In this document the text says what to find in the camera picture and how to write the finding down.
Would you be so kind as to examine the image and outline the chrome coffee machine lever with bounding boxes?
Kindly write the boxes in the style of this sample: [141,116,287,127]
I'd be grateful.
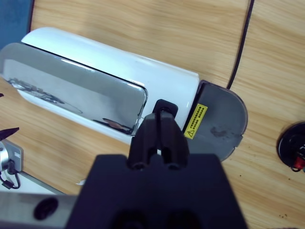
[0,42,148,137]

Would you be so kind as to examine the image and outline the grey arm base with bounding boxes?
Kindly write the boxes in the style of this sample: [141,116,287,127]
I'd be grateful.
[0,139,24,173]

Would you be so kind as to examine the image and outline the white capsule coffee machine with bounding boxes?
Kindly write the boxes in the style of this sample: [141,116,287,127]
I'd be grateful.
[0,26,200,146]

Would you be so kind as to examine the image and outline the red coffee capsule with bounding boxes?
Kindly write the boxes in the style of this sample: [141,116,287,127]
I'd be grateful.
[294,155,305,169]

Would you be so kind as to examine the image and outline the yellow warning sticker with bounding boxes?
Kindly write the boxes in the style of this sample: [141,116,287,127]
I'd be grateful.
[183,104,208,139]

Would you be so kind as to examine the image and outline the black capsule holder with rods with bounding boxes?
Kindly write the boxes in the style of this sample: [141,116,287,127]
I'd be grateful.
[277,121,305,172]

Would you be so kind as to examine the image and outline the black base cable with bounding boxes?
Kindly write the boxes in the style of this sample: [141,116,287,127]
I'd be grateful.
[0,162,21,190]

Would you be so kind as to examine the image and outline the dark coffee machine power cable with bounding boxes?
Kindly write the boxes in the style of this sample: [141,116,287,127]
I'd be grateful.
[225,0,255,89]

